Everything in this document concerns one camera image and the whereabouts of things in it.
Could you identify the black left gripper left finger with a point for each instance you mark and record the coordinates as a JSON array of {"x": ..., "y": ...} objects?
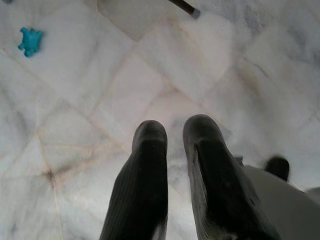
[{"x": 140, "y": 187}]

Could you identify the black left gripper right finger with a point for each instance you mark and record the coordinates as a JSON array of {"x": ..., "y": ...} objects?
[{"x": 220, "y": 190}]

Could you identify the black robot foot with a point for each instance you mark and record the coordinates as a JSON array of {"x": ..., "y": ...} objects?
[{"x": 277, "y": 168}]

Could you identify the turquoise plastic toy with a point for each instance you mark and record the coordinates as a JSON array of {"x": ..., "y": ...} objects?
[{"x": 30, "y": 41}]

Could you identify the black furniture leg grey tip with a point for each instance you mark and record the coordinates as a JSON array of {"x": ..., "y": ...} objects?
[{"x": 186, "y": 6}]

